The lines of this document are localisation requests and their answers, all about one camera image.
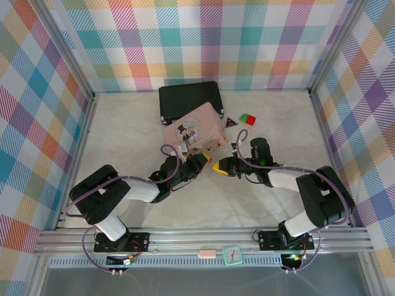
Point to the pink wedding couple box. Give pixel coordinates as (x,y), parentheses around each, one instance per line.
(200,123)

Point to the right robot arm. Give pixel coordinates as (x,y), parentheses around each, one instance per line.
(324,200)

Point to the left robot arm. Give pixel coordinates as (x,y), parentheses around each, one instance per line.
(102,200)

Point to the red and green block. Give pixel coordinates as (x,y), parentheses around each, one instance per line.
(247,118)

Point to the dark triangular block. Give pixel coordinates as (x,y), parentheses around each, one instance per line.
(231,123)

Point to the black hard case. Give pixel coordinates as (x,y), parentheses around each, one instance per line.
(185,95)

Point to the pink eraser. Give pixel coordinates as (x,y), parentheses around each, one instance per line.
(207,253)

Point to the teal square clock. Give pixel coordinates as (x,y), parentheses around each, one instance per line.
(232,255)

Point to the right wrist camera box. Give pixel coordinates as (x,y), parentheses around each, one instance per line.
(234,150)

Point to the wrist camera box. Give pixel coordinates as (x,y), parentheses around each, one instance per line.
(182,151)
(234,150)

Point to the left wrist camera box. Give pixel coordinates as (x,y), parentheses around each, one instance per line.
(182,151)

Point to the aluminium floor rail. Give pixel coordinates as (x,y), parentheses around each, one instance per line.
(83,138)
(322,132)

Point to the aluminium mounting rail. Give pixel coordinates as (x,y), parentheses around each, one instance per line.
(191,240)

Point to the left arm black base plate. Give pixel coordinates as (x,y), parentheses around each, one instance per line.
(140,242)

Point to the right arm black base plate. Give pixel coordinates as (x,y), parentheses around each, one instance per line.
(268,240)

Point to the aluminium corner post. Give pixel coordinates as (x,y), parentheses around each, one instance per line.
(336,46)
(68,52)

